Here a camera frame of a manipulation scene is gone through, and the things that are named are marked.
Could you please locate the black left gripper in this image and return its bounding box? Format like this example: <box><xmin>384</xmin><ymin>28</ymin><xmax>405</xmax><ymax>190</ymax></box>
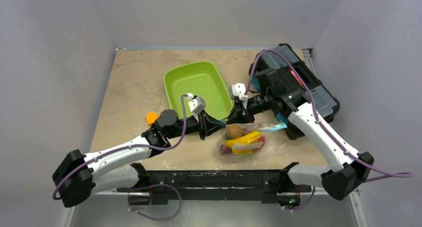
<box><xmin>166</xmin><ymin>109</ymin><xmax>224</xmax><ymax>140</ymax></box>

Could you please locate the clear zip top bag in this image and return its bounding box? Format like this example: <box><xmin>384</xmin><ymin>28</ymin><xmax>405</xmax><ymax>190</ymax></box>
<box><xmin>216</xmin><ymin>122</ymin><xmax>287</xmax><ymax>156</ymax></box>

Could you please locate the purple fake eggplant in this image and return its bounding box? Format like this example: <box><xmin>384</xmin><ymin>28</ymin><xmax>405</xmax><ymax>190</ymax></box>
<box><xmin>218</xmin><ymin>144</ymin><xmax>232</xmax><ymax>155</ymax></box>

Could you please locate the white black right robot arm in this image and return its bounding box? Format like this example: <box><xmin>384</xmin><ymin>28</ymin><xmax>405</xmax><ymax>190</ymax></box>
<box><xmin>227</xmin><ymin>68</ymin><xmax>374</xmax><ymax>200</ymax></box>

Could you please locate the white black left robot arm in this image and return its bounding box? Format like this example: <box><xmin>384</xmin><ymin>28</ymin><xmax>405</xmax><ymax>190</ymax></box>
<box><xmin>52</xmin><ymin>109</ymin><xmax>225</xmax><ymax>208</ymax></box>

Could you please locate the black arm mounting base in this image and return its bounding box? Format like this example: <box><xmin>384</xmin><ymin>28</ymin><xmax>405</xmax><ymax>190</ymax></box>
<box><xmin>117</xmin><ymin>164</ymin><xmax>312</xmax><ymax>207</ymax></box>

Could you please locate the brown fake kiwi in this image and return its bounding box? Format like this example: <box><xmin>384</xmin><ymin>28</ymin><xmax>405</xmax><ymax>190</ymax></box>
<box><xmin>226</xmin><ymin>125</ymin><xmax>245</xmax><ymax>139</ymax></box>

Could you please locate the yellow fake banana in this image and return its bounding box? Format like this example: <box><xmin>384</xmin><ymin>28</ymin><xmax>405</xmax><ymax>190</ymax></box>
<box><xmin>224</xmin><ymin>131</ymin><xmax>263</xmax><ymax>154</ymax></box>

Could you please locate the red fake apple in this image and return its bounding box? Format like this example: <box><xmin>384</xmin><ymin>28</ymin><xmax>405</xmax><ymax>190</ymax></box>
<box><xmin>255</xmin><ymin>135</ymin><xmax>266</xmax><ymax>152</ymax></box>

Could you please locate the green plastic tray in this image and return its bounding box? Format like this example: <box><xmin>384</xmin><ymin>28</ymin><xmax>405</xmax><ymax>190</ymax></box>
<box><xmin>163</xmin><ymin>61</ymin><xmax>233</xmax><ymax>120</ymax></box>

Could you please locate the black plastic toolbox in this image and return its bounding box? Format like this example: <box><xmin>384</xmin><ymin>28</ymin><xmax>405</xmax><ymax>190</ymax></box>
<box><xmin>248</xmin><ymin>43</ymin><xmax>340</xmax><ymax>140</ymax></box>

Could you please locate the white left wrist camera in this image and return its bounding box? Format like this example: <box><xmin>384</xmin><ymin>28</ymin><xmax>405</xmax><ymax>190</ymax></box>
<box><xmin>187</xmin><ymin>93</ymin><xmax>206</xmax><ymax>115</ymax></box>

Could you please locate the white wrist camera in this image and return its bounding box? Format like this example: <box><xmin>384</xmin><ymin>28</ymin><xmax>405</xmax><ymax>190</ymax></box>
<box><xmin>187</xmin><ymin>93</ymin><xmax>206</xmax><ymax>115</ymax></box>
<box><xmin>228</xmin><ymin>83</ymin><xmax>248</xmax><ymax>102</ymax></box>

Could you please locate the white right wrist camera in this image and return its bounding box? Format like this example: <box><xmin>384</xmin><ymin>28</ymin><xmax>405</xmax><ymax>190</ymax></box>
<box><xmin>228</xmin><ymin>83</ymin><xmax>248</xmax><ymax>102</ymax></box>

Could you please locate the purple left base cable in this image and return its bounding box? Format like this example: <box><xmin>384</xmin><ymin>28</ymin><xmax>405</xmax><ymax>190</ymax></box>
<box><xmin>127</xmin><ymin>184</ymin><xmax>182</xmax><ymax>221</ymax></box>

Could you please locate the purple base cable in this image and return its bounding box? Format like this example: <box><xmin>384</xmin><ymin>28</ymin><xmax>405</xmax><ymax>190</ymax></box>
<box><xmin>127</xmin><ymin>184</ymin><xmax>182</xmax><ymax>221</ymax></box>
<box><xmin>282</xmin><ymin>188</ymin><xmax>317</xmax><ymax>212</ymax></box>

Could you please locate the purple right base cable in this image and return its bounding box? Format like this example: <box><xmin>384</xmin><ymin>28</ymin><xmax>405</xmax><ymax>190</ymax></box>
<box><xmin>282</xmin><ymin>188</ymin><xmax>317</xmax><ymax>212</ymax></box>

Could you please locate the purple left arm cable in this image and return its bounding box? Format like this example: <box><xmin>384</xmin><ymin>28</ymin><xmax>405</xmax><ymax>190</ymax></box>
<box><xmin>52</xmin><ymin>94</ymin><xmax>195</xmax><ymax>201</ymax></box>

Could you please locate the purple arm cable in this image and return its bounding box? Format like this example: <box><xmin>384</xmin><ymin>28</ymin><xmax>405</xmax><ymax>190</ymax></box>
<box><xmin>52</xmin><ymin>94</ymin><xmax>195</xmax><ymax>201</ymax></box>
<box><xmin>244</xmin><ymin>48</ymin><xmax>414</xmax><ymax>183</ymax></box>

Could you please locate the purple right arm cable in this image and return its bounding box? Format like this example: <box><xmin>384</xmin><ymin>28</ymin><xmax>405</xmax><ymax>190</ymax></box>
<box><xmin>244</xmin><ymin>48</ymin><xmax>414</xmax><ymax>183</ymax></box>

